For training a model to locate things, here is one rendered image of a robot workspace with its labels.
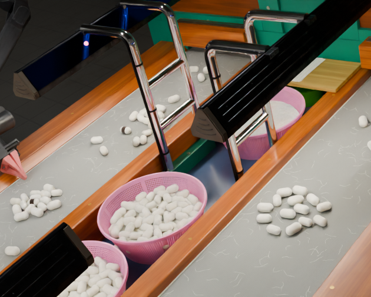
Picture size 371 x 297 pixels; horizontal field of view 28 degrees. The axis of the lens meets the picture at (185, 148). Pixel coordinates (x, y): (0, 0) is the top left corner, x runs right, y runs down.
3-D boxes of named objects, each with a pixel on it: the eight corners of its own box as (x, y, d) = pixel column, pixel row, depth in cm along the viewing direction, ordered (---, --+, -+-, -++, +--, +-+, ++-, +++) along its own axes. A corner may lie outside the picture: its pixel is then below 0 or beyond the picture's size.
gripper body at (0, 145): (21, 142, 203) (3, 124, 204) (-8, 162, 197) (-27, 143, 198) (18, 154, 208) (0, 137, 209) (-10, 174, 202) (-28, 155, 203)
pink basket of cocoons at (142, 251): (91, 271, 174) (79, 241, 169) (131, 201, 194) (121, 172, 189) (196, 276, 164) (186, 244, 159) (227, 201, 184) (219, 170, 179)
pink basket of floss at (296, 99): (219, 176, 194) (211, 147, 189) (211, 125, 217) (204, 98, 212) (319, 153, 192) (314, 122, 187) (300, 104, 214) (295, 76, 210)
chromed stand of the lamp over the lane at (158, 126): (121, 172, 207) (70, 27, 184) (166, 134, 218) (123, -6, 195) (171, 187, 195) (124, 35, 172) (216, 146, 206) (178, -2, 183)
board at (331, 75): (237, 78, 218) (236, 74, 218) (265, 54, 227) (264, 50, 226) (335, 93, 197) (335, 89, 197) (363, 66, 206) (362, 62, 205)
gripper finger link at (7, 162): (40, 162, 201) (17, 139, 203) (20, 177, 197) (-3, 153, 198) (37, 175, 206) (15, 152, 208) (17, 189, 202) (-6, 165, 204)
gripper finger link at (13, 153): (34, 167, 200) (10, 144, 201) (13, 182, 195) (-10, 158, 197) (30, 180, 205) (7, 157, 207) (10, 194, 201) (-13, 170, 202)
